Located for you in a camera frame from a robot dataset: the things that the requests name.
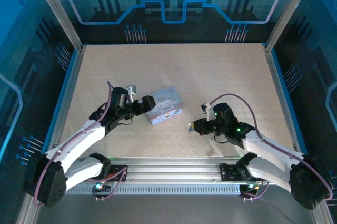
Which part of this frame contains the cartoon printed tin box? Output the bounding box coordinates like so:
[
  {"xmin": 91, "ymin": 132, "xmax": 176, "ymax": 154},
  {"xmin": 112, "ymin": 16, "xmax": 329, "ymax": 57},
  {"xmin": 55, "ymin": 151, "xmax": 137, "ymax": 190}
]
[{"xmin": 146, "ymin": 85, "xmax": 183, "ymax": 125}]

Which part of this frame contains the connector with green light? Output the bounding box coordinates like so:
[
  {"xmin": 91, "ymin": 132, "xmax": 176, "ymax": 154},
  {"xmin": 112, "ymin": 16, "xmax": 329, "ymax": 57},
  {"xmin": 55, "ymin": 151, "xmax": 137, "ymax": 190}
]
[
  {"xmin": 92, "ymin": 180, "xmax": 111, "ymax": 201},
  {"xmin": 239, "ymin": 181, "xmax": 260, "ymax": 201}
]

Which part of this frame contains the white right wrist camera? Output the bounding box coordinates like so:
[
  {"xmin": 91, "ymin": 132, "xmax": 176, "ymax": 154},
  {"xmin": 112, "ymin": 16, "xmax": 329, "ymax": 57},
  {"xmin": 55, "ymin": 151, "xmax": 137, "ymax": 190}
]
[{"xmin": 201, "ymin": 102, "xmax": 213, "ymax": 121}]

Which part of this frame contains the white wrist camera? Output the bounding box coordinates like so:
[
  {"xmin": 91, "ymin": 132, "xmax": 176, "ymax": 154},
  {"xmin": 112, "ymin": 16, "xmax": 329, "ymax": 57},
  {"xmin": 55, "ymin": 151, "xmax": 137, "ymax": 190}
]
[
  {"xmin": 125, "ymin": 84, "xmax": 138, "ymax": 103},
  {"xmin": 201, "ymin": 102, "xmax": 213, "ymax": 121}
]

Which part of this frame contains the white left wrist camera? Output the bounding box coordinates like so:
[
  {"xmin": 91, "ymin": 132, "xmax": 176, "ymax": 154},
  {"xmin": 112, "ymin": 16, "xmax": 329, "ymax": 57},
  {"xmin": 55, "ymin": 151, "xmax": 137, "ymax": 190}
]
[{"xmin": 125, "ymin": 84, "xmax": 138, "ymax": 103}]

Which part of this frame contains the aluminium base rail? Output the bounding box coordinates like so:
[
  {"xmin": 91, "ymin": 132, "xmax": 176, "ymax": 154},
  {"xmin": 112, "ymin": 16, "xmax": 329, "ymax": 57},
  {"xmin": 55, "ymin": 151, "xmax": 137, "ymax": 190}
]
[{"xmin": 44, "ymin": 156, "xmax": 298, "ymax": 187}]

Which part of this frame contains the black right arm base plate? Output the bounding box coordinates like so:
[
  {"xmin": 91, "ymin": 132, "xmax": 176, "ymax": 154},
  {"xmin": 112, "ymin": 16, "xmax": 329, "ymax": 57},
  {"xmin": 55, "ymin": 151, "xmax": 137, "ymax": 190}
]
[{"xmin": 219, "ymin": 162, "xmax": 266, "ymax": 182}]

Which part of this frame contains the aluminium side rail blue edge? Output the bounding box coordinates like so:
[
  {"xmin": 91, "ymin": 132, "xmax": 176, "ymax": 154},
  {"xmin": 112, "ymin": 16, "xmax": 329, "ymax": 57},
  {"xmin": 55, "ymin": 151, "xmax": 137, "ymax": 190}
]
[
  {"xmin": 43, "ymin": 46, "xmax": 86, "ymax": 156},
  {"xmin": 262, "ymin": 43, "xmax": 309, "ymax": 156}
]

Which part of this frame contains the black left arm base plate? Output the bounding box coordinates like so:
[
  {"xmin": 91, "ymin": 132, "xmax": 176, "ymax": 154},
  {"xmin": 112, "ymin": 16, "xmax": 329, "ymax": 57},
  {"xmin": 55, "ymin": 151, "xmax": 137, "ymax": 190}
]
[{"xmin": 100, "ymin": 164, "xmax": 129, "ymax": 182}]

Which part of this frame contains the slotted grey cable duct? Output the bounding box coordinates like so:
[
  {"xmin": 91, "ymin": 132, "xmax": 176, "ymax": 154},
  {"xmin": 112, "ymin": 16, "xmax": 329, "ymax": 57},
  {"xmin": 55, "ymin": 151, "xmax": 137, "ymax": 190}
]
[{"xmin": 64, "ymin": 183, "xmax": 242, "ymax": 196}]

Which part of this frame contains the aluminium upright frame post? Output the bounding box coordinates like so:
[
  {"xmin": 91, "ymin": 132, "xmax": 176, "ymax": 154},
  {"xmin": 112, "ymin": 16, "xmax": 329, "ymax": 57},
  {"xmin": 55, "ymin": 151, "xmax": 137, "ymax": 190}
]
[
  {"xmin": 265, "ymin": 0, "xmax": 318, "ymax": 51},
  {"xmin": 29, "ymin": 0, "xmax": 87, "ymax": 52}
]

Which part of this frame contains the slanted aluminium frame beam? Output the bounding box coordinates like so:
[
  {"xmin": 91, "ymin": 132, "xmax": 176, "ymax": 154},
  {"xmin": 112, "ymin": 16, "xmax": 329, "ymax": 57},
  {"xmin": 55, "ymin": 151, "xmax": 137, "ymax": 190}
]
[
  {"xmin": 313, "ymin": 202, "xmax": 333, "ymax": 224},
  {"xmin": 15, "ymin": 194, "xmax": 40, "ymax": 224}
]

